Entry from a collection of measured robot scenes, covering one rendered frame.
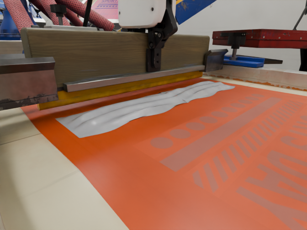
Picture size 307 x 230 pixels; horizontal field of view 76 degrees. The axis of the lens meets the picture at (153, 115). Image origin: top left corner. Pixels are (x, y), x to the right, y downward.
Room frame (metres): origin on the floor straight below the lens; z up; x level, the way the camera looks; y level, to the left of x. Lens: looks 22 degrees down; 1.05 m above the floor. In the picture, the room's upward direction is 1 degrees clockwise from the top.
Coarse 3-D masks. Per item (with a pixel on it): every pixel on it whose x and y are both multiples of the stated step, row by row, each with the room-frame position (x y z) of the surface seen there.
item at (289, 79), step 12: (216, 72) 0.54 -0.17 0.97; (228, 72) 0.52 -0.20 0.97; (240, 72) 0.50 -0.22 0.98; (252, 72) 0.48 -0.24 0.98; (264, 72) 0.46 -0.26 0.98; (276, 72) 0.44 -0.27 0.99; (288, 72) 0.43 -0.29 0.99; (300, 72) 0.42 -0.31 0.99; (276, 84) 0.44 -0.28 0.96; (288, 84) 0.42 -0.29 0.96; (300, 84) 0.41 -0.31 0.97; (0, 216) 0.07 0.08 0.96; (0, 228) 0.05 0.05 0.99
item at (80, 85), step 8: (144, 72) 0.35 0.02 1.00; (152, 72) 0.35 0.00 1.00; (160, 72) 0.36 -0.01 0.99; (168, 72) 0.38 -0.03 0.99; (176, 72) 0.39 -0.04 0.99; (184, 72) 0.41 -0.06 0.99; (88, 80) 0.27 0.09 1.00; (96, 80) 0.27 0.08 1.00; (104, 80) 0.28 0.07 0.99; (112, 80) 0.29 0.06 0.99; (120, 80) 0.30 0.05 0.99; (128, 80) 0.31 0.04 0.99; (136, 80) 0.32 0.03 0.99; (64, 88) 0.25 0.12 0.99; (72, 88) 0.25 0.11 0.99; (80, 88) 0.25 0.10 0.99; (88, 88) 0.26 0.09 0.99
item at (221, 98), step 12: (168, 84) 0.43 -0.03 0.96; (180, 84) 0.44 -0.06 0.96; (192, 84) 0.44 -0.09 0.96; (228, 84) 0.45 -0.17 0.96; (216, 96) 0.34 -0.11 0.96; (228, 96) 0.35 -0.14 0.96; (240, 96) 0.35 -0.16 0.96; (276, 96) 0.35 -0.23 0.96; (288, 96) 0.35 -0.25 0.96; (300, 96) 0.36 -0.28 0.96; (216, 108) 0.28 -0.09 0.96
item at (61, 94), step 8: (192, 72) 0.47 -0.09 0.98; (200, 72) 0.50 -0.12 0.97; (144, 80) 0.36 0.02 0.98; (152, 80) 0.38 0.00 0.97; (160, 80) 0.39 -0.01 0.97; (96, 88) 0.29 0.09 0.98; (104, 88) 0.30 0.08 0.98; (112, 88) 0.31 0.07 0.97; (120, 88) 0.33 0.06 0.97; (64, 96) 0.26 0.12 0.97; (72, 96) 0.27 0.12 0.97
